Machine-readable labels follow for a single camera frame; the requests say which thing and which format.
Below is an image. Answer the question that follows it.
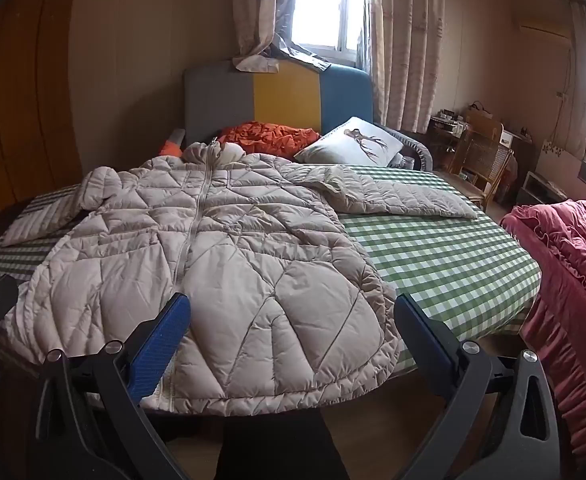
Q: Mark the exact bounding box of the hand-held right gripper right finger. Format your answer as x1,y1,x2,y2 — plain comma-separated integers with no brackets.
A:
394,293,563,480

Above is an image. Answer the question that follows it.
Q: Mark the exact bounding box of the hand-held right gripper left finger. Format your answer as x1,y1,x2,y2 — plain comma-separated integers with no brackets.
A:
32,291,192,480

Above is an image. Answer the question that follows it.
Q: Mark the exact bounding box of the beige quilted down jacket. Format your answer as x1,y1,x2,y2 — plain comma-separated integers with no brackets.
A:
0,141,479,417

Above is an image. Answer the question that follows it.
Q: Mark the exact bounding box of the red ruffled blanket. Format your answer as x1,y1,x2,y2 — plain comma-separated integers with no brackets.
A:
500,199,586,461

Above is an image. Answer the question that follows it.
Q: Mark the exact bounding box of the orange wooden wardrobe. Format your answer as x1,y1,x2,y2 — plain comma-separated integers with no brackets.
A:
0,0,84,211

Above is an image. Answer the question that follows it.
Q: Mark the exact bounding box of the wooden cane chair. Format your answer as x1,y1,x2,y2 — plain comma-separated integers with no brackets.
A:
446,122,516,206

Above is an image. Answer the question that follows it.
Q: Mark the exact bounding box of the grey padded cushion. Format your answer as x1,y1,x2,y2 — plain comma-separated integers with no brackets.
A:
387,129,430,171

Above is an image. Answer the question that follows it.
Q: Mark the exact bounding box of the grey storage box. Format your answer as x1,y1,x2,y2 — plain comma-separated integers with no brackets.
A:
517,171,571,207

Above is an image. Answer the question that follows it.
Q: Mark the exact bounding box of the white deer print pillow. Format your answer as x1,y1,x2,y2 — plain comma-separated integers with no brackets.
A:
293,116,405,167

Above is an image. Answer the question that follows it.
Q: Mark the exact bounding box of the cluttered dark desk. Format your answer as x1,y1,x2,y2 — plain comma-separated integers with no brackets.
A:
428,102,534,171

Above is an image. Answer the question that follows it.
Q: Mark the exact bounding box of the cardboard sheet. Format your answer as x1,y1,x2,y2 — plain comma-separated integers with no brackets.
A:
537,141,586,196

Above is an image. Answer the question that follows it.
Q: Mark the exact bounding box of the orange crumpled cloth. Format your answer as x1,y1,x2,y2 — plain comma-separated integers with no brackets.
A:
159,121,321,162

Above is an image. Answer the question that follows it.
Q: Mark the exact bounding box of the grey yellow blue sofa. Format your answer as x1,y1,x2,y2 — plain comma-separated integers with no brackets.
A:
183,58,374,147

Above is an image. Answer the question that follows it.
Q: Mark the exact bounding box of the pale narrow curtain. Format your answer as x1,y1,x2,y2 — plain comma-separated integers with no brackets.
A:
568,0,586,161

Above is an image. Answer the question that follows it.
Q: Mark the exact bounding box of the beige patterned curtain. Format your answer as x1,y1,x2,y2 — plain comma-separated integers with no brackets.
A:
365,0,446,133
232,0,332,74

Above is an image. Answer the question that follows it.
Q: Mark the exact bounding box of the bright window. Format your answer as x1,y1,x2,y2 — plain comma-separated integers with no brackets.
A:
275,0,374,68

